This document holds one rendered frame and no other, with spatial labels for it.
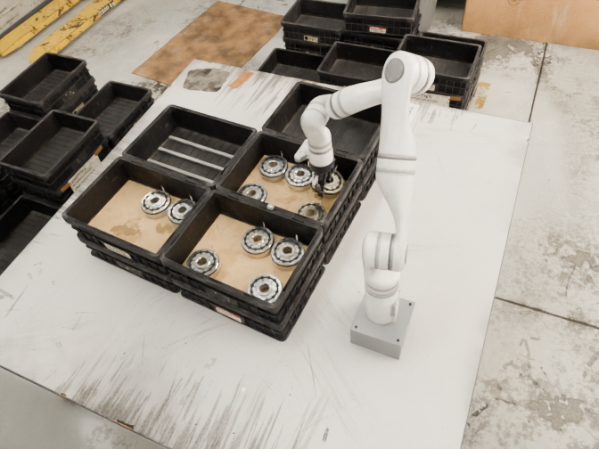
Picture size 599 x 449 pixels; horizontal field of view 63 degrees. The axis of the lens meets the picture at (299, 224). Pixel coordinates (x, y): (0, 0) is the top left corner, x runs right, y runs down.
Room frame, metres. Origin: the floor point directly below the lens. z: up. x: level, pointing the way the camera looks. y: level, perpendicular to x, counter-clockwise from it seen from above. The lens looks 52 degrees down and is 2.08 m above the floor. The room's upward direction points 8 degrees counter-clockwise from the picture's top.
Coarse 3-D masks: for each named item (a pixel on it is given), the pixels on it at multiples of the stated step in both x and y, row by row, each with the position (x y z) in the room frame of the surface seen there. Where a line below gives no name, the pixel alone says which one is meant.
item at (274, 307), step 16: (224, 192) 1.06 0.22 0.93; (304, 224) 0.89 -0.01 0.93; (176, 240) 0.90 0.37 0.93; (160, 256) 0.85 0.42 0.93; (304, 256) 0.77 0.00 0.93; (192, 272) 0.78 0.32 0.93; (224, 288) 0.71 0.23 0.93; (288, 288) 0.68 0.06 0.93; (256, 304) 0.65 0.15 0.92; (272, 304) 0.64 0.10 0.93
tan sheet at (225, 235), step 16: (224, 224) 1.01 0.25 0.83; (240, 224) 1.00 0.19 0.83; (208, 240) 0.96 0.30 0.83; (224, 240) 0.95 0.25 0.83; (240, 240) 0.94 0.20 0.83; (224, 256) 0.89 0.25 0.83; (240, 256) 0.88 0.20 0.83; (224, 272) 0.83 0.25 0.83; (240, 272) 0.82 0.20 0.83; (256, 272) 0.81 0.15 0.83; (272, 272) 0.80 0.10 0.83; (288, 272) 0.79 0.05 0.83; (240, 288) 0.76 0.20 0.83
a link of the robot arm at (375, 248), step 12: (372, 240) 0.66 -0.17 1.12; (384, 240) 0.66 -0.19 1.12; (372, 252) 0.64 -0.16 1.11; (384, 252) 0.63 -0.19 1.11; (372, 264) 0.62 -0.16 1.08; (384, 264) 0.61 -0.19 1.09; (372, 276) 0.63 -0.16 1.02; (384, 276) 0.63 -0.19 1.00; (396, 276) 0.63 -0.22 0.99; (372, 288) 0.62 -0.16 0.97; (384, 288) 0.61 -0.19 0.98
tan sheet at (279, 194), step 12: (264, 156) 1.30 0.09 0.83; (252, 180) 1.19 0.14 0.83; (264, 180) 1.18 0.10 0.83; (276, 192) 1.12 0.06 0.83; (288, 192) 1.11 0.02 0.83; (300, 192) 1.10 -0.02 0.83; (312, 192) 1.09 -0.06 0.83; (276, 204) 1.07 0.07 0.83; (288, 204) 1.06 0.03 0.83; (300, 204) 1.05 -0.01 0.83; (324, 204) 1.03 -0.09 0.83
